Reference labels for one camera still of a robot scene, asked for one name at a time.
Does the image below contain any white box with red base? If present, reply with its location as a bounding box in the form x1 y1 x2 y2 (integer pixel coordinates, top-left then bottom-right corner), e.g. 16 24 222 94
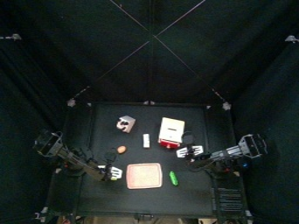
158 116 187 150

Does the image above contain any pink square tray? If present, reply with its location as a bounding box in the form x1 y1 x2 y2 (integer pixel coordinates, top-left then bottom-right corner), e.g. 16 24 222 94
126 162 164 190

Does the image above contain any small white rectangular block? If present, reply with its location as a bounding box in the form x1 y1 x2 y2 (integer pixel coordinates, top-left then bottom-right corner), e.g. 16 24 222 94
142 133 152 149

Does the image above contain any thin white cord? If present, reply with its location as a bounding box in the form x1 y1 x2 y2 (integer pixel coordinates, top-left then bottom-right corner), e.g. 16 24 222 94
71 0 207 101
107 0 229 103

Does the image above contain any grey metal frame bracket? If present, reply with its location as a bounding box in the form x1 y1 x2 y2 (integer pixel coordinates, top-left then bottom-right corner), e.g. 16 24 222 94
285 34 299 45
0 33 24 41

